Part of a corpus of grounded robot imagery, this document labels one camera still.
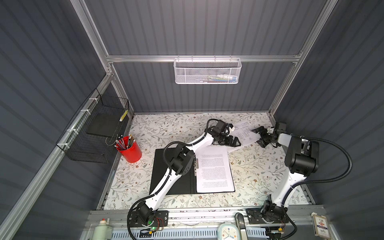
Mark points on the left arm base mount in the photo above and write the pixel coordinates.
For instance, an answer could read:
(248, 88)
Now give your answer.
(160, 219)

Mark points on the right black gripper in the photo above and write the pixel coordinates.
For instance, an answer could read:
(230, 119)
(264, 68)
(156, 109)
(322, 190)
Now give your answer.
(265, 131)

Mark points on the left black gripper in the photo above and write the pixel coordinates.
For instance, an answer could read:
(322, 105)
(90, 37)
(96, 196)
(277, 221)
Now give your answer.
(228, 143)

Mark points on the card box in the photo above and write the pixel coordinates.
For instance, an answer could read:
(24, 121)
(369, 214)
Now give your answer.
(321, 226)

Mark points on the white wire mesh basket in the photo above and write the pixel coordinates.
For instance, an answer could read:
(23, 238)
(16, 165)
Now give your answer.
(210, 71)

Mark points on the printed paper sheet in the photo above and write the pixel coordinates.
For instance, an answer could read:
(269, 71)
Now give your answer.
(213, 171)

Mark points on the black handle tool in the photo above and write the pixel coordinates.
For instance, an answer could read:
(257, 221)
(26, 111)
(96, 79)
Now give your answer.
(241, 226)

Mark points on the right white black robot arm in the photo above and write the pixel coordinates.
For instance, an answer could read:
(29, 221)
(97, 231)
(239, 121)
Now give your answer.
(302, 159)

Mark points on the yellow marker in black basket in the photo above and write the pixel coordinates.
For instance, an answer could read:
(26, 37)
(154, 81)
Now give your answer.
(124, 115)

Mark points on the small white clock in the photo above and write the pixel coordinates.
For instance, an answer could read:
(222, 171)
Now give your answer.
(228, 231)

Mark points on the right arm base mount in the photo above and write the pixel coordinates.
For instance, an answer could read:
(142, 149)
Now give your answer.
(259, 216)

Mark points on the black wire mesh basket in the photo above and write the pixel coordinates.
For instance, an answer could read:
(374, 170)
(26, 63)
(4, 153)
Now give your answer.
(92, 137)

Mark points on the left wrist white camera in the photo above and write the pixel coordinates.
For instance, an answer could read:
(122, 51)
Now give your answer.
(231, 127)

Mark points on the paper sheet with technical drawing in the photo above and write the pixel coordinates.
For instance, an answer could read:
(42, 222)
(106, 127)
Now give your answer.
(243, 130)

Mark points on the orange black file folder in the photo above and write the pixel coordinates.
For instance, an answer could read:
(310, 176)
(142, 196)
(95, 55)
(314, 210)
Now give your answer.
(182, 185)

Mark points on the red pencil cup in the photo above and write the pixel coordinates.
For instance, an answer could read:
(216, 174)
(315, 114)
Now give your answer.
(129, 148)

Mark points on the white plastic bottle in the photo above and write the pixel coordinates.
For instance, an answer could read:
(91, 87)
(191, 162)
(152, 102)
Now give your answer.
(103, 231)

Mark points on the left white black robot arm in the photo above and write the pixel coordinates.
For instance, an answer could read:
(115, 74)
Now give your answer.
(179, 158)

